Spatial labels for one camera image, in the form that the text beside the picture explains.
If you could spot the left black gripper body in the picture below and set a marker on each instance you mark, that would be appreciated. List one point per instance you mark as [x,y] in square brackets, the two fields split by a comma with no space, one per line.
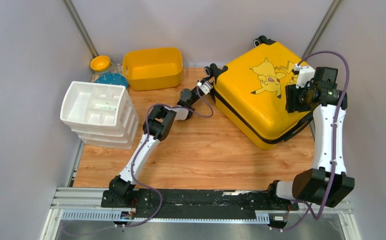
[203,80]

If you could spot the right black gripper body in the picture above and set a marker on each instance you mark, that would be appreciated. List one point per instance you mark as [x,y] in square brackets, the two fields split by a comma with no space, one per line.
[297,98]

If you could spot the yellow Pikachu suitcase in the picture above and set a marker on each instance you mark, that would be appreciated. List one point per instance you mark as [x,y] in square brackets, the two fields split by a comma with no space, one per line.
[250,91]

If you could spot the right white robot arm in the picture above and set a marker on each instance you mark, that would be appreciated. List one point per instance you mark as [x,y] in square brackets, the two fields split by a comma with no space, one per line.
[326,183]

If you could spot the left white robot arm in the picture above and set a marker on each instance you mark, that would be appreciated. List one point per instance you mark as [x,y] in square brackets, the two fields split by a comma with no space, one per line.
[156,127]

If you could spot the yellow plastic basket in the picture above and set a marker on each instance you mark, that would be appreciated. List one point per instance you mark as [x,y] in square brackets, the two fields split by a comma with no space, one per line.
[153,69]

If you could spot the patterned cloth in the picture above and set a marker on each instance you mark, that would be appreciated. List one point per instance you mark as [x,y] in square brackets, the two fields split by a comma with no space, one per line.
[114,68]

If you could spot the teal dotted plate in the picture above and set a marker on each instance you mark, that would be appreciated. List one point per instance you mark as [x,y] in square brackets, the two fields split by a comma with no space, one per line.
[112,79]

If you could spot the yellow bowl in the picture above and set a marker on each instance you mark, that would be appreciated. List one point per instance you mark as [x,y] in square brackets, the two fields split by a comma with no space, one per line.
[101,64]

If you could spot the white plastic drawer organizer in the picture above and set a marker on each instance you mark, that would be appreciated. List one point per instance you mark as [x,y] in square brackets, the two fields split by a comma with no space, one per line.
[100,114]

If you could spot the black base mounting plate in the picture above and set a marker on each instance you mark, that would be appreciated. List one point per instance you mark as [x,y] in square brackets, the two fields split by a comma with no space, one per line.
[203,205]

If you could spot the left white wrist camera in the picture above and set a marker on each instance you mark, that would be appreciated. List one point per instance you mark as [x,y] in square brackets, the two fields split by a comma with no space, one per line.
[204,87]

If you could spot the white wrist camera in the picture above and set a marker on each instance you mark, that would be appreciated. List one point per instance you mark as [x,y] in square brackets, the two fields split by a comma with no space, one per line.
[204,87]
[304,74]

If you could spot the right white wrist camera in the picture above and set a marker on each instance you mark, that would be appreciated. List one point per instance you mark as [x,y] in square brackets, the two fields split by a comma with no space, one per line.
[304,74]

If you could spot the aluminium frame rail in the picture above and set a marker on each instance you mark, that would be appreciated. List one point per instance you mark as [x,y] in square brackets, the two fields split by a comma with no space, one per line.
[202,181]

